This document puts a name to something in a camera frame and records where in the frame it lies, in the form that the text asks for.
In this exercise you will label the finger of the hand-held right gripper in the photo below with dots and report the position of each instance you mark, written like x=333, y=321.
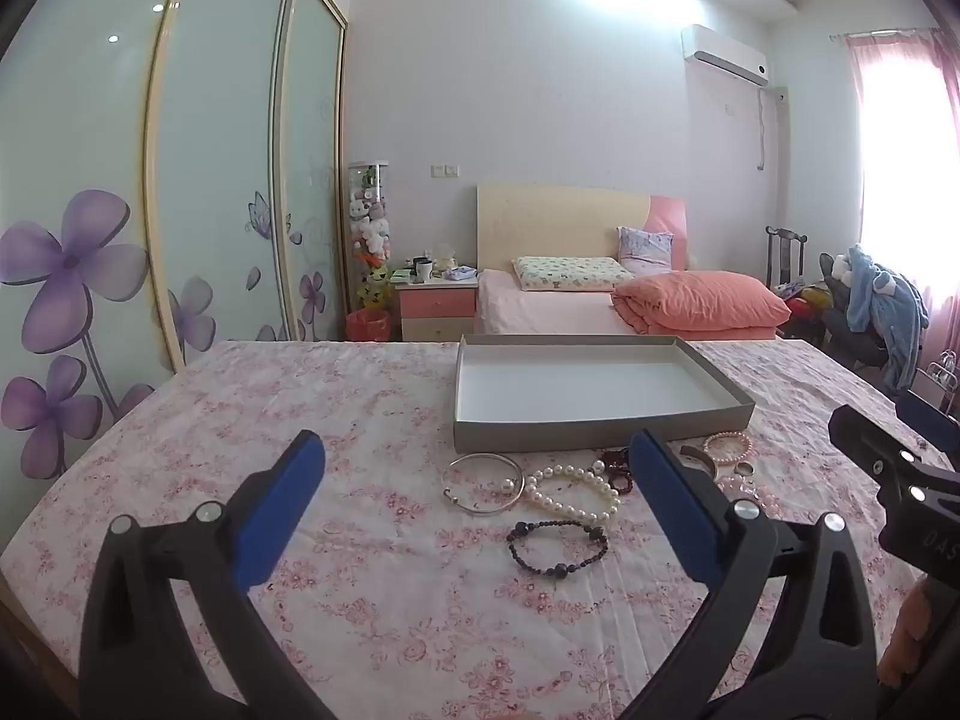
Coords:
x=870, y=446
x=930, y=420

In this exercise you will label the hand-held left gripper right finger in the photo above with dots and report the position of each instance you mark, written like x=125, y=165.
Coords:
x=675, y=510

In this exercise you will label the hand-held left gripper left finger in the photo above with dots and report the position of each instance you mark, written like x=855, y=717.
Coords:
x=279, y=510

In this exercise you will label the grey cardboard tray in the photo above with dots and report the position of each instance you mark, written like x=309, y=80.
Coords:
x=592, y=390

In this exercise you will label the silver bangle with pearl ends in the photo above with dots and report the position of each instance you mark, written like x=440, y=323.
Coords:
x=454, y=491

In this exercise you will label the person's right hand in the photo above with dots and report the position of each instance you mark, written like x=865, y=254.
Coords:
x=907, y=637

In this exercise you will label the silver cuff bangle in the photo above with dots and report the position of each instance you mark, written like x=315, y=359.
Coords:
x=701, y=457

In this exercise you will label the pink floral tablecloth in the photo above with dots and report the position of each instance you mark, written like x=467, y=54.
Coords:
x=375, y=615

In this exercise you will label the pile of colourful toys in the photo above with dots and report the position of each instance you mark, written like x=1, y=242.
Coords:
x=804, y=301

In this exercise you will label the waste bin with red bag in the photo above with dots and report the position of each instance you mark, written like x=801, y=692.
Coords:
x=367, y=326

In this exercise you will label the dark wooden chair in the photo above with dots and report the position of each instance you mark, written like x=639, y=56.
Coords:
x=784, y=259

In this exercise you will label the folded salmon pink quilt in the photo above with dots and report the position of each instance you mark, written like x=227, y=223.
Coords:
x=697, y=300

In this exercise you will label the bed with pink sheet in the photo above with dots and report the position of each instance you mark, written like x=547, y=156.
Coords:
x=547, y=311

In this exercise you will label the pink and cream nightstand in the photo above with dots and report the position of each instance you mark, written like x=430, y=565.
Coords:
x=439, y=307

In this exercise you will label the patterned cream pillow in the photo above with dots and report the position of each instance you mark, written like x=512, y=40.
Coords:
x=570, y=272

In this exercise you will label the pink curtain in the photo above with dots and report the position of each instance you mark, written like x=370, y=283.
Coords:
x=870, y=165

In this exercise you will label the lilac printed pillow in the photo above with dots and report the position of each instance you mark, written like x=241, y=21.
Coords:
x=645, y=249

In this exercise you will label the plush toy display tower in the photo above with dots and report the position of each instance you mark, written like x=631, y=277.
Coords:
x=369, y=232

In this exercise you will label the blue cloth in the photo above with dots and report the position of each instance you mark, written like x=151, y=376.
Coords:
x=461, y=271

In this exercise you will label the cream and pink headboard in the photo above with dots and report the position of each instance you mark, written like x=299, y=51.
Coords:
x=555, y=221

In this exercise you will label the air conditioner pipe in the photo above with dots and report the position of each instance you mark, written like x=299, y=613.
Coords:
x=762, y=127

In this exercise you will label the floral sliding door wardrobe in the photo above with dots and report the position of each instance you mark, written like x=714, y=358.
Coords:
x=210, y=165

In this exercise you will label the white air conditioner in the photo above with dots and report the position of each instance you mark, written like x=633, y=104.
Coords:
x=724, y=54

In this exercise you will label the white wall switch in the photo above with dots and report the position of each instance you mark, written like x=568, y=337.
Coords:
x=445, y=169

